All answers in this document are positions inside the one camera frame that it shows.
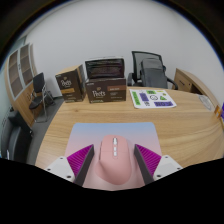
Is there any black mesh office chair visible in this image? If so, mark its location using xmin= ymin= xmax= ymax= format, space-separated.
xmin=126 ymin=50 xmax=180 ymax=91

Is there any pink and blue mouse pad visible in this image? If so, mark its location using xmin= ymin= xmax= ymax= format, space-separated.
xmin=64 ymin=121 xmax=164 ymax=192

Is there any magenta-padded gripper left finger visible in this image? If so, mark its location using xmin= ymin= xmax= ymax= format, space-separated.
xmin=43 ymin=143 xmax=95 ymax=187

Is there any pink computer mouse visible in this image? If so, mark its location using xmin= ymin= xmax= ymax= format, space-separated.
xmin=93 ymin=134 xmax=134 ymax=186

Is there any black sofa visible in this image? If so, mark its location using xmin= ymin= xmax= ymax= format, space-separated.
xmin=0 ymin=107 xmax=34 ymax=165

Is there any wooden side desk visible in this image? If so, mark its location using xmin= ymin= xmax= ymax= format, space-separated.
xmin=172 ymin=67 xmax=215 ymax=102

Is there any small black chair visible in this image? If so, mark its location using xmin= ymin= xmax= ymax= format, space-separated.
xmin=28 ymin=72 xmax=55 ymax=123

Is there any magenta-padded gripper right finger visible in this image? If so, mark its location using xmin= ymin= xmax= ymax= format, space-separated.
xmin=133 ymin=143 xmax=184 ymax=185

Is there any wooden shelf unit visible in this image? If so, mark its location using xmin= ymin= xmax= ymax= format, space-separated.
xmin=3 ymin=42 xmax=38 ymax=128

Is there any tall brown cardboard box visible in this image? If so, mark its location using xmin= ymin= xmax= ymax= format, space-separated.
xmin=54 ymin=63 xmax=87 ymax=104

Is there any white sticker sheet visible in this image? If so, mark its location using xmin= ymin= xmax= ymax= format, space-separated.
xmin=128 ymin=88 xmax=178 ymax=110

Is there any grey backpack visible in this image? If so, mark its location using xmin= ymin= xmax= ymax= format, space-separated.
xmin=139 ymin=57 xmax=169 ymax=90

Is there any black box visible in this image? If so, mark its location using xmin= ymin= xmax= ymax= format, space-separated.
xmin=84 ymin=56 xmax=126 ymax=81

